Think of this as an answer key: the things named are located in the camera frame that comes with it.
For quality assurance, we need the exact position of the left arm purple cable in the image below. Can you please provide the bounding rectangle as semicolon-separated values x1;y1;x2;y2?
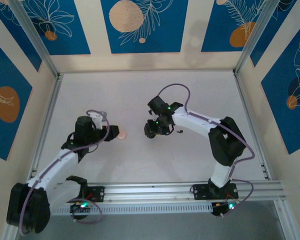
19;109;111;236

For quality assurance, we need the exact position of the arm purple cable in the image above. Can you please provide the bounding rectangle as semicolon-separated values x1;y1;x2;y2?
19;109;111;236
156;83;256;216

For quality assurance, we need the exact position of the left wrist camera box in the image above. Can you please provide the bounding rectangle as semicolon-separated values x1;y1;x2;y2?
88;111;108;130

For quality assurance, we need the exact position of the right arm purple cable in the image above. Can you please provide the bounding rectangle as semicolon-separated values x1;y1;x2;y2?
156;83;256;216

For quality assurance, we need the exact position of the aluminium table side rail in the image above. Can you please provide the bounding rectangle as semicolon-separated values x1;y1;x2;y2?
27;73;64;181
233;71;272;181

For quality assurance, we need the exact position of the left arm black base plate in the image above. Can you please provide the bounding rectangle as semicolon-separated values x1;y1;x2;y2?
69;186;106;203

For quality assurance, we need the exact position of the aluminium mounting rail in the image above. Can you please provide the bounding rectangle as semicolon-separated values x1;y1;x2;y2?
47;179;290;206

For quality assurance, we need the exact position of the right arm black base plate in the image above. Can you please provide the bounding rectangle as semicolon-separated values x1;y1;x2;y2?
191;183;240;201

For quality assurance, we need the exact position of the white slotted cable duct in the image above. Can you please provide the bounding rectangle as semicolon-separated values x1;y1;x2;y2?
49;201;213;216

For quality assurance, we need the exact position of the aluminium frame post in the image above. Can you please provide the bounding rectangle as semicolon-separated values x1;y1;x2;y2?
232;0;282;76
7;0;61;79

